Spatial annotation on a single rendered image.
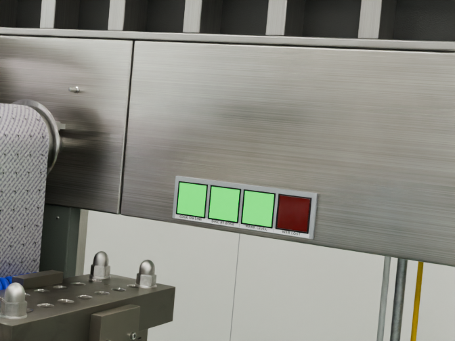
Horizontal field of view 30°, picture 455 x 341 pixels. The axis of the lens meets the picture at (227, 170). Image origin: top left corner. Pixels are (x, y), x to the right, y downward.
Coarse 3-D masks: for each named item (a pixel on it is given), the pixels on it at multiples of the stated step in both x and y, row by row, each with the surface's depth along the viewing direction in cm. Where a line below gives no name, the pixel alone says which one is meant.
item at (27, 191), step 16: (0, 176) 132; (16, 176) 135; (32, 176) 139; (0, 192) 132; (16, 192) 136; (32, 192) 139; (0, 208) 133; (16, 208) 136; (32, 208) 139; (0, 224) 133; (16, 224) 136; (32, 224) 140; (0, 240) 133; (16, 240) 137; (32, 240) 140; (0, 256) 134; (16, 256) 137; (32, 256) 141; (0, 272) 134; (16, 272) 138; (32, 272) 141
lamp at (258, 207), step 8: (248, 192) 133; (256, 192) 132; (248, 200) 133; (256, 200) 132; (264, 200) 131; (272, 200) 131; (248, 208) 133; (256, 208) 132; (264, 208) 131; (272, 208) 131; (248, 216) 133; (256, 216) 132; (264, 216) 131; (256, 224) 132; (264, 224) 131
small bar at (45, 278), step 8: (40, 272) 136; (48, 272) 137; (56, 272) 138; (16, 280) 131; (24, 280) 130; (32, 280) 132; (40, 280) 134; (48, 280) 135; (56, 280) 137; (24, 288) 131
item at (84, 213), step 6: (84, 210) 174; (84, 216) 174; (84, 222) 174; (84, 228) 174; (84, 234) 174; (84, 240) 175; (78, 246) 173; (84, 246) 175; (78, 252) 173; (84, 252) 175; (78, 258) 173; (84, 258) 175; (78, 264) 174; (84, 264) 176; (78, 270) 174
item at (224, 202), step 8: (216, 192) 135; (224, 192) 135; (232, 192) 134; (216, 200) 135; (224, 200) 135; (232, 200) 134; (216, 208) 135; (224, 208) 135; (232, 208) 134; (216, 216) 135; (224, 216) 135; (232, 216) 134
